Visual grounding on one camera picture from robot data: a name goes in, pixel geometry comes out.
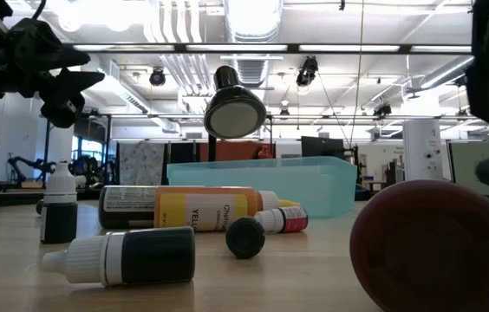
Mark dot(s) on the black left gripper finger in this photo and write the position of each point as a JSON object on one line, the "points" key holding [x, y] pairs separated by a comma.
{"points": [[69, 57], [64, 99]]}

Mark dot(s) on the large red food colouring bottle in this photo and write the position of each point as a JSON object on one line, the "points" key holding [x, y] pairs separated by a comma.
{"points": [[435, 247]]}

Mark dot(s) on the large green food colouring bottle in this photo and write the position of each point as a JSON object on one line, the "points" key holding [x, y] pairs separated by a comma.
{"points": [[127, 199]]}

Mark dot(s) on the large yellow food colouring bottle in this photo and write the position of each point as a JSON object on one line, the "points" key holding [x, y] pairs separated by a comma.
{"points": [[210, 212]]}

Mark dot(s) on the small red dropper bottle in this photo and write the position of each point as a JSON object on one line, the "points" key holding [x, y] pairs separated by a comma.
{"points": [[292, 219]]}

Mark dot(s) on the black background robot arm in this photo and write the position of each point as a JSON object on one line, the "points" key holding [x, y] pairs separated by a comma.
{"points": [[32, 164]]}

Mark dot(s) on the green partition panel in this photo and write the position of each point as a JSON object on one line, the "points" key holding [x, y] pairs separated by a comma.
{"points": [[470, 169]]}

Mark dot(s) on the white cylinder device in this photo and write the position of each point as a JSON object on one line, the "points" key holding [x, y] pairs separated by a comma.
{"points": [[422, 147]]}

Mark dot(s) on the black ceiling spotlight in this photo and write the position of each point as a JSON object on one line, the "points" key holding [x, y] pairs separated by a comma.
{"points": [[382, 110], [307, 71], [157, 77]]}

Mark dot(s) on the white patterned curtain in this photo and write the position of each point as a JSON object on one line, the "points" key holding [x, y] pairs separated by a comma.
{"points": [[140, 164]]}

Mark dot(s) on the black round lamp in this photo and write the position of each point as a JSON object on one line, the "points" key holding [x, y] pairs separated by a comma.
{"points": [[233, 117]]}

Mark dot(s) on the orange partition panel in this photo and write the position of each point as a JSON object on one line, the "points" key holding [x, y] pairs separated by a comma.
{"points": [[240, 151]]}

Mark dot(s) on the black monitor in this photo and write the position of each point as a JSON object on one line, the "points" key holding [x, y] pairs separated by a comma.
{"points": [[320, 147]]}

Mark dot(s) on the teal translucent plastic bin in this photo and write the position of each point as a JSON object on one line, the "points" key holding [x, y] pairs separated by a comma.
{"points": [[305, 186]]}

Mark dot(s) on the silver ventilation duct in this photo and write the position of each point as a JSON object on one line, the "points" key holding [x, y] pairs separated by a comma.
{"points": [[253, 21]]}

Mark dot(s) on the black overhead frame bar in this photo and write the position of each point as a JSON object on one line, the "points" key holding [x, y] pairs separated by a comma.
{"points": [[292, 48]]}

